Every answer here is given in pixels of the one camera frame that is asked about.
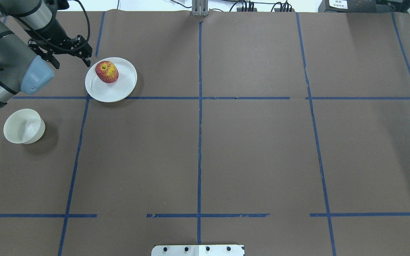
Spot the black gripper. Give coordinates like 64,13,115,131
28,34,93,69

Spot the red yellow apple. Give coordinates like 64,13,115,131
94,60,119,83

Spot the white round plate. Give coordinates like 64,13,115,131
85,57,138,103

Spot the white bowl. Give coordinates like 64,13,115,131
3,108,46,144

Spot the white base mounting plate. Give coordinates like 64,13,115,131
151,244,245,256

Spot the black box with label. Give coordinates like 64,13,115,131
318,0,377,13

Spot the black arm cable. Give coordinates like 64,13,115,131
31,0,91,54

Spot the aluminium frame post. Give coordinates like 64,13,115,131
191,0,209,17

